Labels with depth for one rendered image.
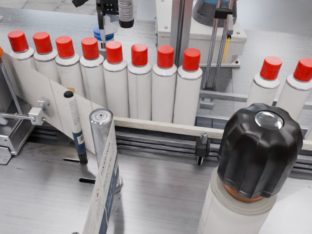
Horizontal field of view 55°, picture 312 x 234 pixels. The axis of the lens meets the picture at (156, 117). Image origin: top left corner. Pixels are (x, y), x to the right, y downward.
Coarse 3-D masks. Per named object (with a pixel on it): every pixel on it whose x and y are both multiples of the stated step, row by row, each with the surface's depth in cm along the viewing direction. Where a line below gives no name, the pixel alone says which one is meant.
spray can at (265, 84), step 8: (272, 56) 57; (264, 64) 56; (272, 64) 55; (280, 64) 55; (264, 72) 57; (272, 72) 56; (256, 80) 59; (264, 80) 58; (272, 80) 57; (256, 88) 59; (264, 88) 58; (272, 88) 57; (248, 96) 62; (256, 96) 60; (264, 96) 59; (272, 96) 59; (248, 104) 63
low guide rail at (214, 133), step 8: (120, 120) 68; (128, 120) 68; (136, 120) 68; (144, 120) 68; (136, 128) 69; (144, 128) 68; (152, 128) 68; (160, 128) 67; (168, 128) 67; (176, 128) 67; (184, 128) 66; (192, 128) 66; (200, 128) 66; (208, 128) 66; (208, 136) 67; (216, 136) 66; (304, 144) 64
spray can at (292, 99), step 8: (304, 64) 55; (296, 72) 57; (304, 72) 56; (288, 80) 59; (296, 80) 58; (304, 80) 57; (288, 88) 59; (296, 88) 57; (304, 88) 57; (280, 96) 62; (288, 96) 60; (296, 96) 59; (304, 96) 58; (280, 104) 62; (288, 104) 60; (296, 104) 60; (288, 112) 62; (296, 112) 61; (296, 120) 64
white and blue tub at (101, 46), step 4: (104, 24) 105; (96, 28) 103; (96, 32) 101; (96, 36) 102; (108, 36) 102; (112, 36) 103; (100, 40) 102; (108, 40) 103; (112, 40) 104; (100, 44) 103; (104, 44) 103; (100, 48) 105; (104, 48) 104
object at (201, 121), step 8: (200, 120) 73; (208, 120) 73; (216, 120) 73; (224, 120) 74; (120, 128) 71; (128, 128) 71; (216, 128) 71; (224, 128) 72; (160, 136) 70; (168, 136) 69; (176, 136) 69; (184, 136) 69; (192, 136) 69; (304, 152) 67
